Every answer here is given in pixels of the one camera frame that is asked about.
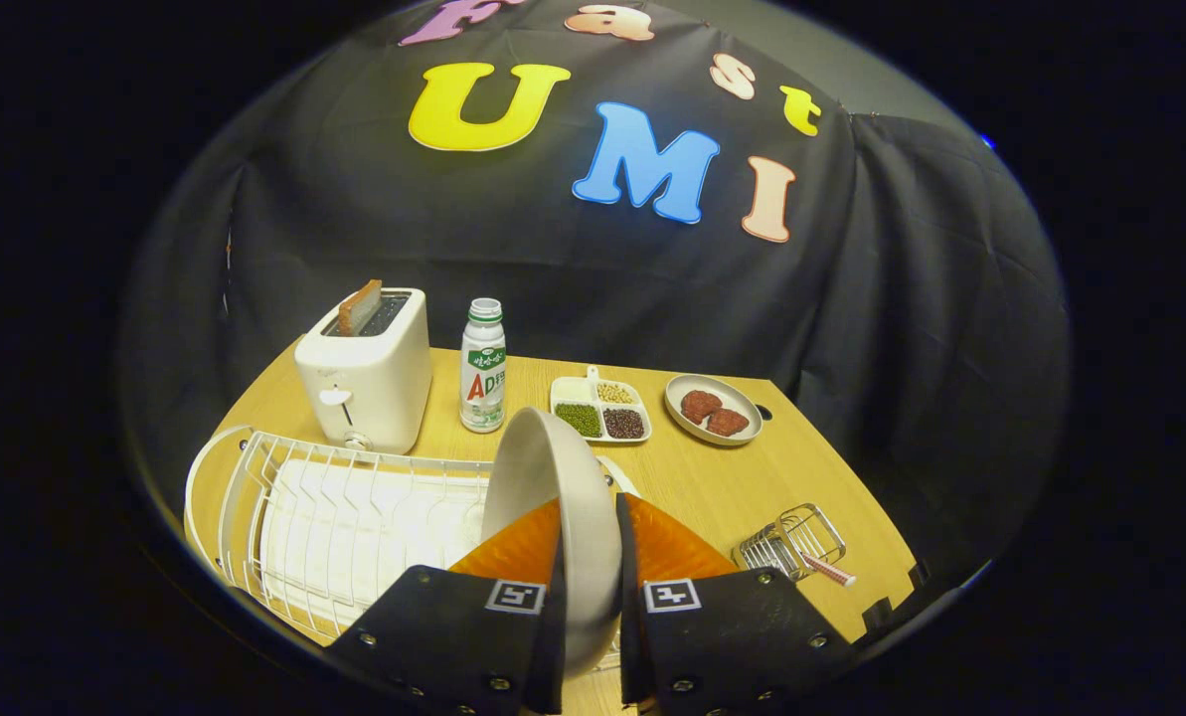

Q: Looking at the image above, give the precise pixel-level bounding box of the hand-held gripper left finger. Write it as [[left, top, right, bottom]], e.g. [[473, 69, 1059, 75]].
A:
[[324, 497, 569, 716]]

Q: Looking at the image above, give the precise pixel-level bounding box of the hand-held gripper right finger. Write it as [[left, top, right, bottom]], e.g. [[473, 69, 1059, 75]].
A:
[[614, 492, 857, 716]]

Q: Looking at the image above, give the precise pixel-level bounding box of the beige round plate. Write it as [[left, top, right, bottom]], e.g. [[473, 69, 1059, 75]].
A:
[[480, 406, 625, 679]]

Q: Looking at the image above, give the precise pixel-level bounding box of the metal wire basket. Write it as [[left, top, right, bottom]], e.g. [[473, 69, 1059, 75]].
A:
[[732, 503, 848, 583]]

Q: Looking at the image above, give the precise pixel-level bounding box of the white wire dish rack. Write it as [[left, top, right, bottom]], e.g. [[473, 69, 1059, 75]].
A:
[[183, 426, 643, 672]]

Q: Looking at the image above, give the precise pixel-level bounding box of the white divided dish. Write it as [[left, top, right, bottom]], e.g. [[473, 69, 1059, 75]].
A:
[[550, 365, 653, 446]]

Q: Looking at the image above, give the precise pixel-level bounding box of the beige dish with meat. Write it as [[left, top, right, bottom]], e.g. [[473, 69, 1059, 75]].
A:
[[664, 374, 764, 447]]

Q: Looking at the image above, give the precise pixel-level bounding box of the white drink bottle green label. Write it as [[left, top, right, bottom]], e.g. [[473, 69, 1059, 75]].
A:
[[459, 298, 508, 435]]

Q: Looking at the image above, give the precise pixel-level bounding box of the white toaster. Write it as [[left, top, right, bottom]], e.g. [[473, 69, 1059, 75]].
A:
[[294, 287, 433, 456]]

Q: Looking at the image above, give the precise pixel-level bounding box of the brown toast slice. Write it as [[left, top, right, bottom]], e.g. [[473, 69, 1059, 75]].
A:
[[337, 279, 384, 337]]

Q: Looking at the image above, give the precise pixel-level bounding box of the black backdrop cloth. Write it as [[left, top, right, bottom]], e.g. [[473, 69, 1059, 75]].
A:
[[120, 0, 1071, 598]]

